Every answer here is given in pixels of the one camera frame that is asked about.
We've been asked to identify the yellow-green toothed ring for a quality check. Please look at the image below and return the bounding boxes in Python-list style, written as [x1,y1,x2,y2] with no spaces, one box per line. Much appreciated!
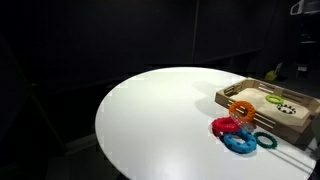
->
[265,94,285,106]

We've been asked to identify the blue toothed ring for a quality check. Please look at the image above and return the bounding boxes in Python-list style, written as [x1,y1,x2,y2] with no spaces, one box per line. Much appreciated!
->
[222,129,258,155]

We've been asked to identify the wooden slatted tray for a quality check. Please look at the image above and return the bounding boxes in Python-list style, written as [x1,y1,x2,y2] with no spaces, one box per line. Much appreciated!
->
[214,77,320,146]

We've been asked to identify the red toothed ring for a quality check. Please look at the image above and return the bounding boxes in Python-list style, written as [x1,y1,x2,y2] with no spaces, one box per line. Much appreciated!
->
[210,116,243,138]

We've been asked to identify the yellow background object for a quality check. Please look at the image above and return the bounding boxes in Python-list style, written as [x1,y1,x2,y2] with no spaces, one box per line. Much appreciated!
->
[264,69,280,82]

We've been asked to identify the dark green toothed ring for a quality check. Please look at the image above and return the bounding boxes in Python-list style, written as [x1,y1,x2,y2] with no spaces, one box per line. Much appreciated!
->
[253,131,279,150]

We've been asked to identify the black and white striped ring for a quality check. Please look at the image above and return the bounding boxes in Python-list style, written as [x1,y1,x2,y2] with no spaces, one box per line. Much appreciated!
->
[276,103,298,115]

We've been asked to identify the white overhead fixture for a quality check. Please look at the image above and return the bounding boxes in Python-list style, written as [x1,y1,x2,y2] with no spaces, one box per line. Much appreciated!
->
[289,0,320,16]

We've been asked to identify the orange toothed ring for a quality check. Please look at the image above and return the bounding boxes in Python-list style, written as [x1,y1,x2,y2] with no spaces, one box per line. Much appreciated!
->
[228,100,257,123]

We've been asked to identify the clear plastic ring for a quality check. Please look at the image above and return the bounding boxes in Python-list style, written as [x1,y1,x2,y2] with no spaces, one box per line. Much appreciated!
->
[230,113,256,135]

